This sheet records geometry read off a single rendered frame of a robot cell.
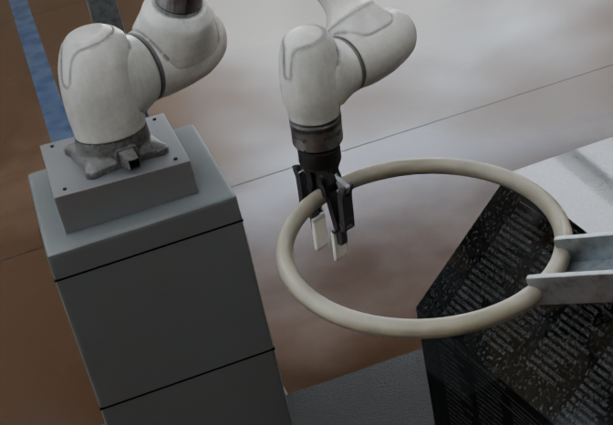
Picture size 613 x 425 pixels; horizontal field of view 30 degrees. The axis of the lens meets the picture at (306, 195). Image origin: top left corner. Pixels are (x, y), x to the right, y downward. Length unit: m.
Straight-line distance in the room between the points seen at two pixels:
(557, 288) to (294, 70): 0.55
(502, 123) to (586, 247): 2.34
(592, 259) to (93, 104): 1.05
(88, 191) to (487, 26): 2.90
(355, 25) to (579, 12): 3.08
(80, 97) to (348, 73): 0.65
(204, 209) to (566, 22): 2.83
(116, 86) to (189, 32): 0.19
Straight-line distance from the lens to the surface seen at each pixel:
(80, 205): 2.35
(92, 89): 2.33
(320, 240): 2.12
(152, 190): 2.36
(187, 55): 2.41
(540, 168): 2.25
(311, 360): 3.15
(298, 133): 1.94
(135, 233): 2.33
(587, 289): 1.74
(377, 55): 1.96
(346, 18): 1.98
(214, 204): 2.34
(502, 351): 2.10
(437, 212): 3.68
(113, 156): 2.38
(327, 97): 1.90
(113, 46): 2.34
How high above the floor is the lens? 1.94
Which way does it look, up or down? 30 degrees down
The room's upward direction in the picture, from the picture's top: 12 degrees counter-clockwise
